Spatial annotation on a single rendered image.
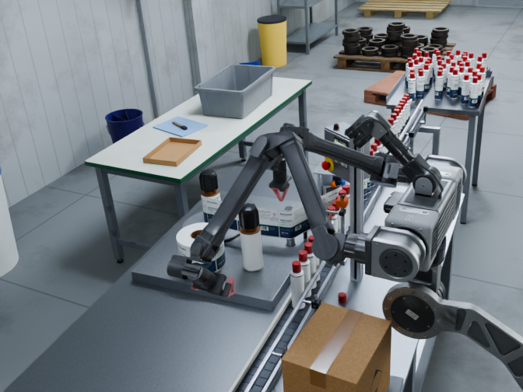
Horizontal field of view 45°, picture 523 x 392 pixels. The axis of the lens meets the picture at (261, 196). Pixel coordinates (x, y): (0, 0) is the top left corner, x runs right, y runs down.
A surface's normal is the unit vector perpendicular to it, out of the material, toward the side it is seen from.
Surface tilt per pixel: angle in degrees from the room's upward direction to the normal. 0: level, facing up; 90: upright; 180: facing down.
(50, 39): 90
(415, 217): 0
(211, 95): 95
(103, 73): 90
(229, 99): 95
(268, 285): 0
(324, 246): 51
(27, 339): 0
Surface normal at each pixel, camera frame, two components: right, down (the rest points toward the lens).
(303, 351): -0.07, -0.88
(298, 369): -0.49, 0.44
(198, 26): 0.88, 0.17
